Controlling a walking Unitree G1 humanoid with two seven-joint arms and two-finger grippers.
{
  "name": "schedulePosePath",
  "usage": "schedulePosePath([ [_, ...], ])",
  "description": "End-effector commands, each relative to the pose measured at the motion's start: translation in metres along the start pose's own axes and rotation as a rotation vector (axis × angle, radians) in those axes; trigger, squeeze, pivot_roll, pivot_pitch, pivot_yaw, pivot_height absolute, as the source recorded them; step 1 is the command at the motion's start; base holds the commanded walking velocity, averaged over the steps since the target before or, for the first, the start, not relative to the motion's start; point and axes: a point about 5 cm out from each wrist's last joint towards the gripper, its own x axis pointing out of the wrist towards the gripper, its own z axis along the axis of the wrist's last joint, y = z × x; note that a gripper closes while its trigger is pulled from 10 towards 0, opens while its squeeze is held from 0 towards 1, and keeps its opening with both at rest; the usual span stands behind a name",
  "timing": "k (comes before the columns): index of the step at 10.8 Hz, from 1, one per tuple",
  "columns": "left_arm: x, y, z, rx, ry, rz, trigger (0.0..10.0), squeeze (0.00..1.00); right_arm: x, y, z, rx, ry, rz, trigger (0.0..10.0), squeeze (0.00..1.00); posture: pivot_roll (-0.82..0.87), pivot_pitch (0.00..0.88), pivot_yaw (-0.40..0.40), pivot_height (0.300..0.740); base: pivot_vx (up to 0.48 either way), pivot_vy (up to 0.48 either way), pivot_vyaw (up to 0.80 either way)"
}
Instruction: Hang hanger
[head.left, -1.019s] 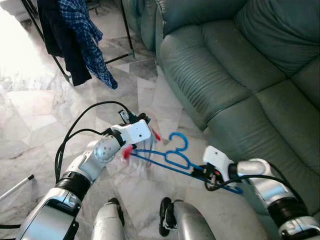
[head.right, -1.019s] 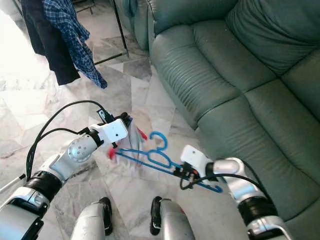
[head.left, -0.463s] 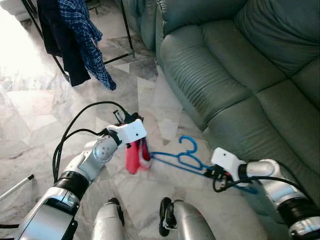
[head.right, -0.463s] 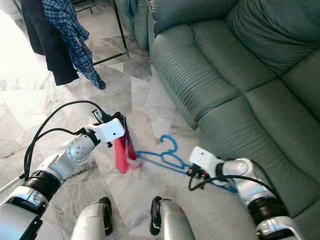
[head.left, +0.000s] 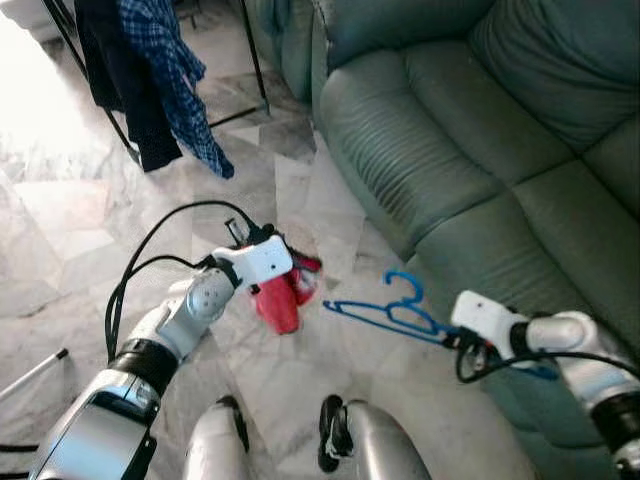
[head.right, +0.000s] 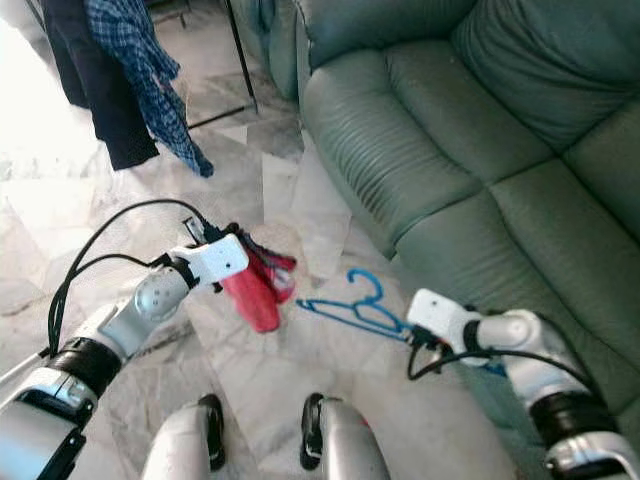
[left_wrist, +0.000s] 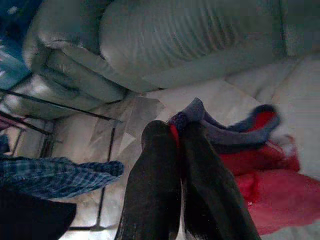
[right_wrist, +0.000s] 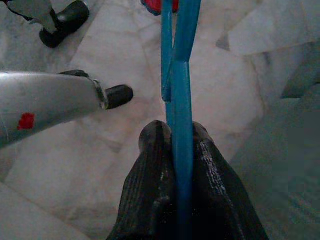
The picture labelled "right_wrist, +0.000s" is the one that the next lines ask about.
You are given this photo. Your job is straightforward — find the silver robot left leg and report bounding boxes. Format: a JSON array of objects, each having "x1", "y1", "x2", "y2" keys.
[{"x1": 0, "y1": 0, "x2": 91, "y2": 49}]

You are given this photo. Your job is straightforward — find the silver robot right leg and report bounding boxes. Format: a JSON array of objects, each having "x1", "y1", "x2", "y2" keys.
[{"x1": 0, "y1": 69, "x2": 134, "y2": 151}]

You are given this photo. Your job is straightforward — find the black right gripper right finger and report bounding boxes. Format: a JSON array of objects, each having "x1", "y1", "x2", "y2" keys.
[{"x1": 191, "y1": 121, "x2": 270, "y2": 240}]

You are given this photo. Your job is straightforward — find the blue plastic hanger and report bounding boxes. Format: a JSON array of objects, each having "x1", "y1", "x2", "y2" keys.
[{"x1": 161, "y1": 0, "x2": 202, "y2": 240}]

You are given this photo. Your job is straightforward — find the silver robot leg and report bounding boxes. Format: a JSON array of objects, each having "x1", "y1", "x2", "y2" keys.
[
  {"x1": 0, "y1": 0, "x2": 91, "y2": 49},
  {"x1": 0, "y1": 69, "x2": 134, "y2": 151}
]

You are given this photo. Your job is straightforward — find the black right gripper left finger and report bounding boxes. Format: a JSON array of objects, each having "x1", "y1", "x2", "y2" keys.
[{"x1": 106, "y1": 120, "x2": 179, "y2": 240}]

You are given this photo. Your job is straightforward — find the red garment with dark trim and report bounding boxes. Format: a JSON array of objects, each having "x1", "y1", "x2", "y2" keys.
[{"x1": 140, "y1": 0, "x2": 180, "y2": 17}]

